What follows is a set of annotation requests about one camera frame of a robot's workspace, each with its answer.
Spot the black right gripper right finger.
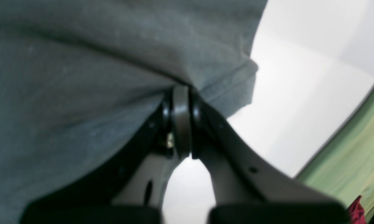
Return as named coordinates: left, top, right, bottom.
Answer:
left=190, top=90, right=350, bottom=224

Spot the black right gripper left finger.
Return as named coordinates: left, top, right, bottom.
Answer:
left=20, top=86, right=192, bottom=224

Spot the grey t-shirt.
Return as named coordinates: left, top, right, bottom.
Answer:
left=0, top=0, right=267, bottom=224

